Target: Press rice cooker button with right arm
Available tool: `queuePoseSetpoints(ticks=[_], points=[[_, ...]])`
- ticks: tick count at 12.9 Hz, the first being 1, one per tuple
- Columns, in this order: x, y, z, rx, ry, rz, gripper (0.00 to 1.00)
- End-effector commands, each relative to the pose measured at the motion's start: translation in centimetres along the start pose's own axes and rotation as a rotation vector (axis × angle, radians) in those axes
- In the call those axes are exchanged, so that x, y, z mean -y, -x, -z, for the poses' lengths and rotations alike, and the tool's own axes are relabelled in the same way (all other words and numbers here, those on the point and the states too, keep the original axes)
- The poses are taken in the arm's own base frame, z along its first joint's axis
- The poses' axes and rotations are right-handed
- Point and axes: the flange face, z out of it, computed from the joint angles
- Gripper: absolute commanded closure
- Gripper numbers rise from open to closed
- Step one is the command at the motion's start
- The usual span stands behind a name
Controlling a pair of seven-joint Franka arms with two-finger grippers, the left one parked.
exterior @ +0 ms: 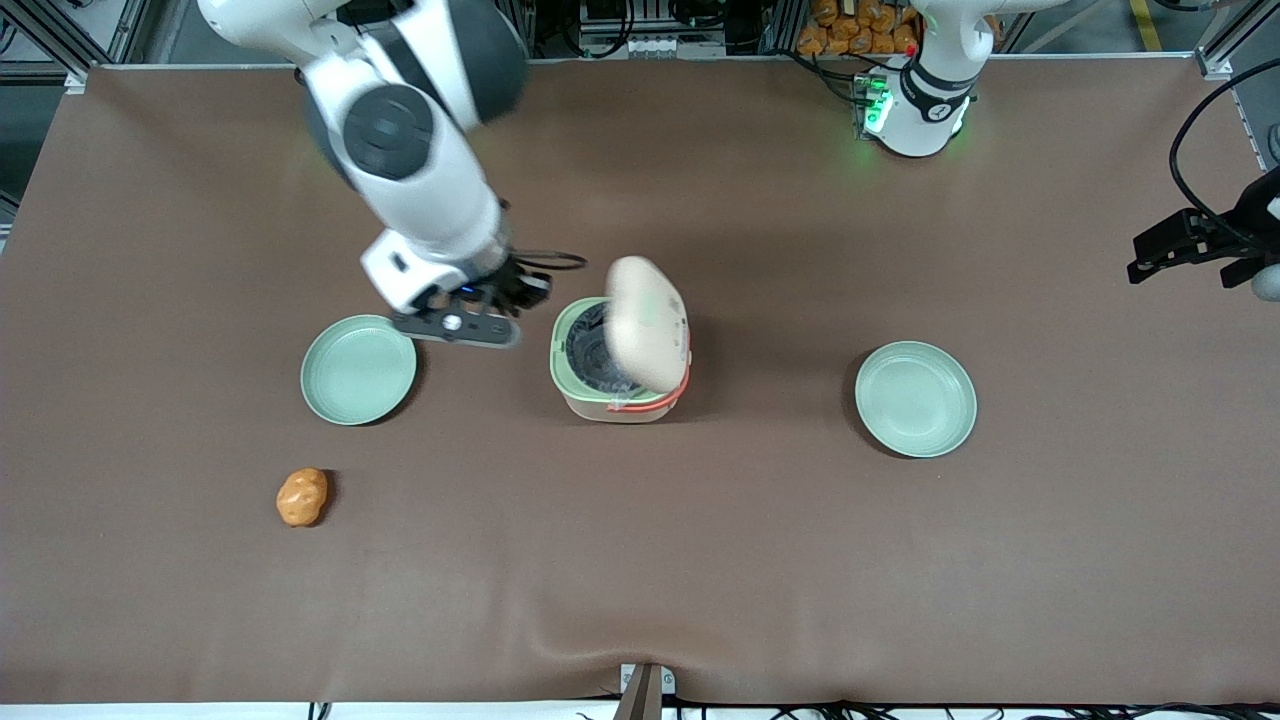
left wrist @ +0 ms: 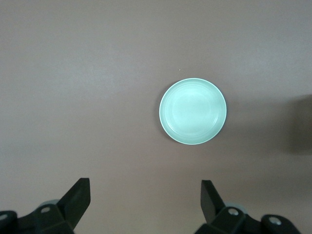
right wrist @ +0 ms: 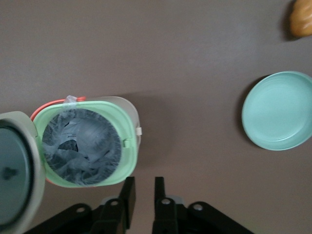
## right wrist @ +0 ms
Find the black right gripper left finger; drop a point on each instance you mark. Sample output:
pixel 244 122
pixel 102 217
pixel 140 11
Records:
pixel 128 202

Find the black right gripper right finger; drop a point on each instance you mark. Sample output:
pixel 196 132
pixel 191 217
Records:
pixel 162 214

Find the beige rice cooker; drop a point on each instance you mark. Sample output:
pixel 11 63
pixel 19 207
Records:
pixel 125 122

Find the clear crumpled plastic bag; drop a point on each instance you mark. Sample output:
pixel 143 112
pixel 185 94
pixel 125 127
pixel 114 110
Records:
pixel 90 139

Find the light green round plate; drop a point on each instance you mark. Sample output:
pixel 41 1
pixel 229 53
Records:
pixel 278 111

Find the brown potato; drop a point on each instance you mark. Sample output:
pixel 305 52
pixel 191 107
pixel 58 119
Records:
pixel 302 19

